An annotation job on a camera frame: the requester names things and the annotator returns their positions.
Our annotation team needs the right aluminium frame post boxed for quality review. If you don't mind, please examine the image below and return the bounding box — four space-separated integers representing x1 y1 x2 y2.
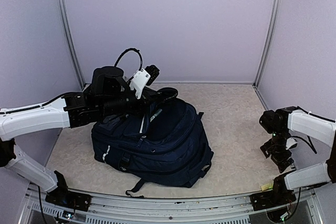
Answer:
253 0 281 89

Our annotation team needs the yellow highlighter marker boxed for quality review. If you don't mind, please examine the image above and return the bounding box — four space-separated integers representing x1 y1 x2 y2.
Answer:
260 183 273 191

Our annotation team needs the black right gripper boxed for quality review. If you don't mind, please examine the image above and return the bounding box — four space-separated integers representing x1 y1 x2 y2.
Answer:
261 128 295 173

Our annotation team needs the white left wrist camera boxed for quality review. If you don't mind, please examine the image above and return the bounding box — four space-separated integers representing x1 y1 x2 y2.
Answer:
129 65 160 100

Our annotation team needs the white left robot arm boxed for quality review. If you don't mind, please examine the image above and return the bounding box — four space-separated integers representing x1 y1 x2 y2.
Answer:
1 65 160 211

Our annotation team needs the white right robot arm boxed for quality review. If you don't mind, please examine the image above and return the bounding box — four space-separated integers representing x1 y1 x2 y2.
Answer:
250 106 335 210

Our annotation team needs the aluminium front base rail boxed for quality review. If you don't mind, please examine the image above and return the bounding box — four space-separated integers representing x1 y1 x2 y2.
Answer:
18 180 323 224

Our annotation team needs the navy blue student backpack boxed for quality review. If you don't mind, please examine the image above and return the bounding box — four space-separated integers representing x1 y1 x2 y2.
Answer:
91 87 214 197

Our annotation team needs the left aluminium frame post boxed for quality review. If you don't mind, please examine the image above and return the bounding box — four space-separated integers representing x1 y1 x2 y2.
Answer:
57 0 86 90

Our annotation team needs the aluminium frame post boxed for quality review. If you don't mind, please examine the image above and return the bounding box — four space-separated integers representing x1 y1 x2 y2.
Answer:
253 0 281 89
57 0 86 90

